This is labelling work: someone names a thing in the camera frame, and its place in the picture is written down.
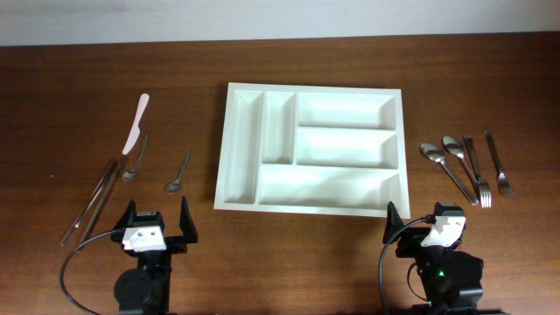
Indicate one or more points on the steel tablespoon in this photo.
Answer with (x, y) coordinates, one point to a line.
(436, 154)
(455, 147)

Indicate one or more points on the steel fork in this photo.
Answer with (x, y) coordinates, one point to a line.
(485, 193)
(502, 180)

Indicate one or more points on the small teaspoon near tray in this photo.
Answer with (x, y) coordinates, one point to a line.
(176, 184)

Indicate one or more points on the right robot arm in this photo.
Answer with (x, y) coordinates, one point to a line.
(451, 279)

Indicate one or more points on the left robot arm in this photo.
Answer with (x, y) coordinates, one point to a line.
(145, 289)

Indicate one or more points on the long metal tongs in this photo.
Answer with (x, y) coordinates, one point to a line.
(80, 218)

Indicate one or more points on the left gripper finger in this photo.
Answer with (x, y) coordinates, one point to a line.
(127, 219)
(189, 231)

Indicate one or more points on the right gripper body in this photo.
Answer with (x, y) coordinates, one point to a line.
(408, 245)

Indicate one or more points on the white plastic cutlery tray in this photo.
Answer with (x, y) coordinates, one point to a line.
(313, 150)

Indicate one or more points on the small teaspoon near knife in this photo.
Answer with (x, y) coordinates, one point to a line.
(131, 174)

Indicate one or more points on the pink plastic knife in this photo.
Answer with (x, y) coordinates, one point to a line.
(135, 129)

